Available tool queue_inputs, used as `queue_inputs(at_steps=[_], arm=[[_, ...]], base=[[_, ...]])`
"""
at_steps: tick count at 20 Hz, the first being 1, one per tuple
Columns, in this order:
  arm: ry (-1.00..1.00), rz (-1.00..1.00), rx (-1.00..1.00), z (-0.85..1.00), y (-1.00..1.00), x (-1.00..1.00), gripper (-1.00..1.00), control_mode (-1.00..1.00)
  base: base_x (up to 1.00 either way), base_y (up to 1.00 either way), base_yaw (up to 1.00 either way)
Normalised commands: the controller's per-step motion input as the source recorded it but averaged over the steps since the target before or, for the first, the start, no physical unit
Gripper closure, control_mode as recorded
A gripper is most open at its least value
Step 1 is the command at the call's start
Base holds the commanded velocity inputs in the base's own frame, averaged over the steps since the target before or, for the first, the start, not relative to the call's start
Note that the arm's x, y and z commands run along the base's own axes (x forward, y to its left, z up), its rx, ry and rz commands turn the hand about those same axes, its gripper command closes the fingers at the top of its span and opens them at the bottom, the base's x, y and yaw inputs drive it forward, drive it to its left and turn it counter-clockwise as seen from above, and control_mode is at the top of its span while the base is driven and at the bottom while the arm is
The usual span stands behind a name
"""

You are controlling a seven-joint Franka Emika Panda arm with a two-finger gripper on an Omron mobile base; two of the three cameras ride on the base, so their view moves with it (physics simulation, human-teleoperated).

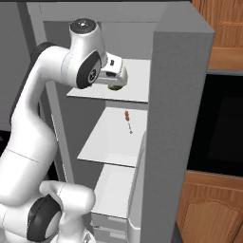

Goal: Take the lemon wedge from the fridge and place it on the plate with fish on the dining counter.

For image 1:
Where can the white fridge drawer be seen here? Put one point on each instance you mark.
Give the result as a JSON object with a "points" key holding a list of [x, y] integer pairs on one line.
{"points": [[112, 190]]}

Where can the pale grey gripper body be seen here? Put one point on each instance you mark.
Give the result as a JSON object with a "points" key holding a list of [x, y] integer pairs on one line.
{"points": [[117, 79]]}

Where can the white fridge shelf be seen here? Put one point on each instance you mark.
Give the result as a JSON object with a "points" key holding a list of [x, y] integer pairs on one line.
{"points": [[110, 142], [136, 82]]}

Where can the wooden cupboard above oven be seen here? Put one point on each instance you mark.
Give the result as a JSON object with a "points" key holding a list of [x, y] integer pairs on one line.
{"points": [[226, 34]]}

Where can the grey fridge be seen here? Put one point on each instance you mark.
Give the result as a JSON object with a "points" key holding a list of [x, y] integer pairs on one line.
{"points": [[95, 28]]}

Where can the wooden cupboard below oven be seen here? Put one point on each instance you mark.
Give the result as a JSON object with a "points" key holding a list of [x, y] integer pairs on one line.
{"points": [[212, 212]]}

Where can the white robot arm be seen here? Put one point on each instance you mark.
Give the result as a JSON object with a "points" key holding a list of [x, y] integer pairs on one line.
{"points": [[28, 148]]}

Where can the red meat skewer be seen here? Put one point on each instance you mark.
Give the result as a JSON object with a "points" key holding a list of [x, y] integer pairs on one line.
{"points": [[127, 116]]}

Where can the black built-in oven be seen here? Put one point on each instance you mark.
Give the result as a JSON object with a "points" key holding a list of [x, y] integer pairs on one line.
{"points": [[218, 123]]}

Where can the yellow-green lemon wedge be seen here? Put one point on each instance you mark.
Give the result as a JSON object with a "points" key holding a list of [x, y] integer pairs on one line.
{"points": [[116, 87]]}

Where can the grey fridge door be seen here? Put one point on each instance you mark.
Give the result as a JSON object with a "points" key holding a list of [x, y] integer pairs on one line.
{"points": [[180, 126]]}

